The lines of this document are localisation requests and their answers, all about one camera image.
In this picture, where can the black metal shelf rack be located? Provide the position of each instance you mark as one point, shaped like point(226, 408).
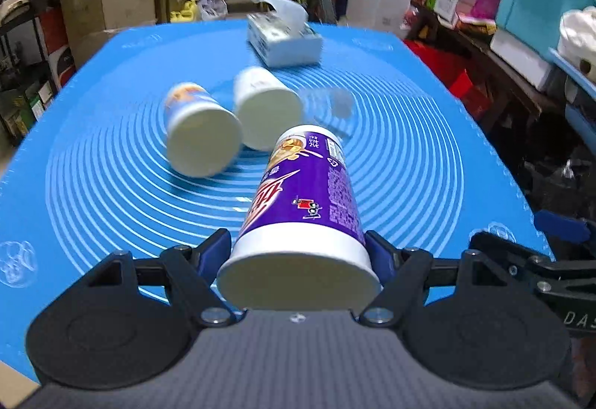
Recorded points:
point(36, 63)

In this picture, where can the white tissue box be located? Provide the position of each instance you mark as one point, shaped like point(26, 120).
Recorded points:
point(282, 37)

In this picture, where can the white paper cup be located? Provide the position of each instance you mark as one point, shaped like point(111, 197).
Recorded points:
point(265, 107)

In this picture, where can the blue silicone baking mat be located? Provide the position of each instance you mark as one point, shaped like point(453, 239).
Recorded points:
point(93, 176)

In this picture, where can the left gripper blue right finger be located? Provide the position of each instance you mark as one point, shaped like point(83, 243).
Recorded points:
point(384, 257)

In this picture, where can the purple paper cup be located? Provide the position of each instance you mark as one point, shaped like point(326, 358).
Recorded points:
point(302, 245)

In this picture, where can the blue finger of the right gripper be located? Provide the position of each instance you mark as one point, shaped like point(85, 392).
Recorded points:
point(564, 228)

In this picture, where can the clear plastic cup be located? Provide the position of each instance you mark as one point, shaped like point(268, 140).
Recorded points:
point(329, 107)

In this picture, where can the dark wooden side table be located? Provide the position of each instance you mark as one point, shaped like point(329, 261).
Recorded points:
point(499, 99)

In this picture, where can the blue orange paper cup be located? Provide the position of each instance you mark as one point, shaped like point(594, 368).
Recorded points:
point(203, 137)

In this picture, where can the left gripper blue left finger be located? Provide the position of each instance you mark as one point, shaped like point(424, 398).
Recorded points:
point(211, 254)

